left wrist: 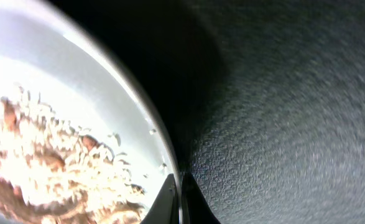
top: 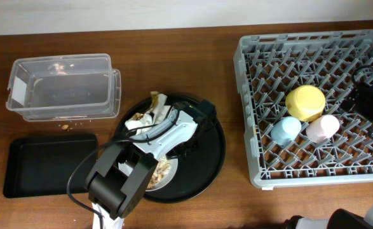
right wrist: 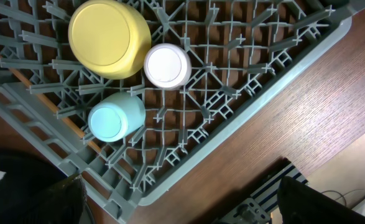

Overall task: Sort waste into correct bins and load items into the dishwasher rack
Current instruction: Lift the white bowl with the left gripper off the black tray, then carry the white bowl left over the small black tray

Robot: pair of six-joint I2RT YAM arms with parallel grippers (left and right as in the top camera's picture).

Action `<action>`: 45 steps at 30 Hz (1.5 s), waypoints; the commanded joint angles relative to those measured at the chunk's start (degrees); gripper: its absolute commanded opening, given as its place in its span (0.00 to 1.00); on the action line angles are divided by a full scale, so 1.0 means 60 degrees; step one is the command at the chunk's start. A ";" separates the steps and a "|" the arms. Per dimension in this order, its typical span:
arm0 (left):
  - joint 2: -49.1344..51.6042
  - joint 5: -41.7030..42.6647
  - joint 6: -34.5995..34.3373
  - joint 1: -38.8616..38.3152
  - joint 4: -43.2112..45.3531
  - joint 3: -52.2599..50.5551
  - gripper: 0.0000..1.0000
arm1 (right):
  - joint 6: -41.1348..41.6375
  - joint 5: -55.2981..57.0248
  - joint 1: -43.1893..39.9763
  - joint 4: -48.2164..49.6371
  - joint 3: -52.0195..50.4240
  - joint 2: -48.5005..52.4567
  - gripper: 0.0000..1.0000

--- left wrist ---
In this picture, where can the food scraps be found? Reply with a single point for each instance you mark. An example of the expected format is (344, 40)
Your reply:
(53, 172)

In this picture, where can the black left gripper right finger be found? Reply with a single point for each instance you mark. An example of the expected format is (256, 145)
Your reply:
(194, 206)

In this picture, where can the round black tray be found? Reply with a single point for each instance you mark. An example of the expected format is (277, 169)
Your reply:
(264, 101)

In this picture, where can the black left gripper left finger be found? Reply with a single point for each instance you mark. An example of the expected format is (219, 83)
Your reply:
(165, 207)

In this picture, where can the grey plate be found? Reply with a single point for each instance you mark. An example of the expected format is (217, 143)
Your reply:
(45, 52)

